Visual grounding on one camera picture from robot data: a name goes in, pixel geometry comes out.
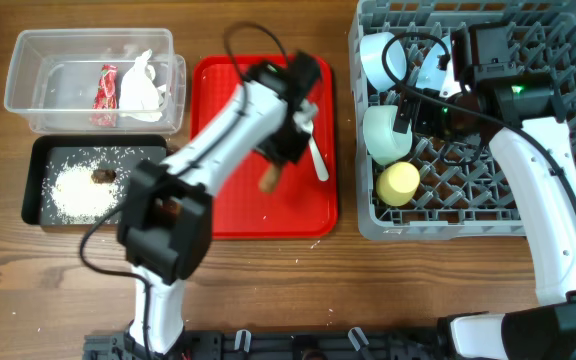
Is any white plastic spoon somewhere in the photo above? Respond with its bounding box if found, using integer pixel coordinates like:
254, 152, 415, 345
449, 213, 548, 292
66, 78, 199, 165
302, 120, 329, 182

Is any carrot piece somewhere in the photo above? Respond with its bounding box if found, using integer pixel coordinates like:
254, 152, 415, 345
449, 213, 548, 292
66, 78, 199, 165
259, 163, 283, 193

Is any green bowl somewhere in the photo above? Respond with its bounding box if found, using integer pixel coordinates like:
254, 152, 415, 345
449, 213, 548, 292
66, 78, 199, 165
363, 105, 413, 165

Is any yellow plastic cup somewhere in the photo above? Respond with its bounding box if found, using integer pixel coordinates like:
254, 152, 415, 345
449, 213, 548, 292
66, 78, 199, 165
376, 162, 420, 207

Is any light blue bowl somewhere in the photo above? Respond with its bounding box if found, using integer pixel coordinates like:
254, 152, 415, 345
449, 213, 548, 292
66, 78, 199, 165
360, 32, 407, 92

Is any white napkin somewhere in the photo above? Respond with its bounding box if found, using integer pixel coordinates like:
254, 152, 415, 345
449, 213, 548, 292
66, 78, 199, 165
119, 50, 164, 123

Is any red candy wrapper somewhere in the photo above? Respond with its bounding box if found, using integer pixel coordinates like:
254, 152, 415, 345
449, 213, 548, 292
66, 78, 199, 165
90, 64, 118, 128

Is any light blue plate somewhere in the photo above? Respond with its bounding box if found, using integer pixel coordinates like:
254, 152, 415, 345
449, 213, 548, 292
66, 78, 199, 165
415, 44, 462, 99

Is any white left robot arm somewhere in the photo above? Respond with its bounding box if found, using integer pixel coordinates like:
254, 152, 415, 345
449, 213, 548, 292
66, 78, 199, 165
117, 52, 321, 357

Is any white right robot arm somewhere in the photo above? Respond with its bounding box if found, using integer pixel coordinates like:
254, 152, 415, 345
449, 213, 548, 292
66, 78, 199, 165
393, 23, 576, 359

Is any grey dishwasher rack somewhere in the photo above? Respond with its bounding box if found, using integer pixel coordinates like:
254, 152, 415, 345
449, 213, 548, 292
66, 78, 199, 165
348, 1, 576, 241

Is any red serving tray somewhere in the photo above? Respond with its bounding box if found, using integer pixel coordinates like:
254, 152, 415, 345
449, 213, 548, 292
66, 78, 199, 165
190, 55, 338, 240

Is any brown food scrap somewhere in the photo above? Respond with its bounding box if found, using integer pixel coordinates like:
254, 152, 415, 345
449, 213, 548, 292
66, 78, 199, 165
91, 169, 116, 184

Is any white rice pile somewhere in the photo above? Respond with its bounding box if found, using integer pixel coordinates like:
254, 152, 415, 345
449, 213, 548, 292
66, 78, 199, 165
41, 161, 121, 225

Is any black plastic tray bin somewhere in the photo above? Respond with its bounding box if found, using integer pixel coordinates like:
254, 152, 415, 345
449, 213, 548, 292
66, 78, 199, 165
21, 135, 166, 226

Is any clear plastic bin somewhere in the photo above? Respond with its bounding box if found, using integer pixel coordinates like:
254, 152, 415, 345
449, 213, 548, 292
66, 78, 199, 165
4, 28, 186, 134

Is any black mounting rail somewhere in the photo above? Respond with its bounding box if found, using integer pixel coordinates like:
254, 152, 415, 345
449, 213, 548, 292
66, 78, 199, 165
82, 327, 457, 360

